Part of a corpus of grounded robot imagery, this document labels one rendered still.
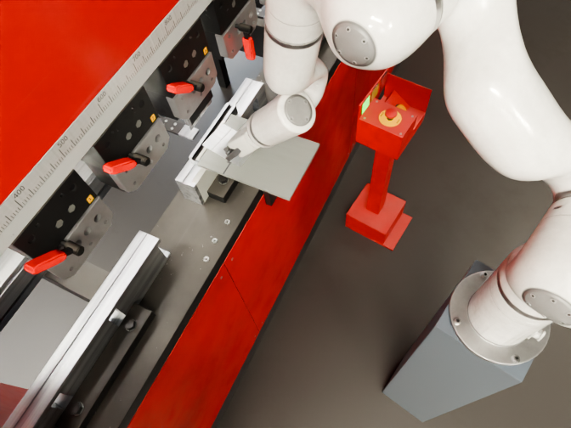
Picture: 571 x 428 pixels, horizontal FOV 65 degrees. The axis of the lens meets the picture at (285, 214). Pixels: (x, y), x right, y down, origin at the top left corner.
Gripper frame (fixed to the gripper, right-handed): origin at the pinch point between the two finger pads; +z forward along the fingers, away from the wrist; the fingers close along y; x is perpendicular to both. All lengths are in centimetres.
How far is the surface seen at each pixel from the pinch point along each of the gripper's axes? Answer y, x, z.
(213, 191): 10.0, 5.4, 11.6
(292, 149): -7.7, 10.4, -5.0
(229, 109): -9.2, -6.6, 9.3
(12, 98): 35, -30, -36
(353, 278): -22, 86, 62
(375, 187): -49, 59, 42
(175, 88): 10.9, -18.4, -21.7
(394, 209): -56, 79, 53
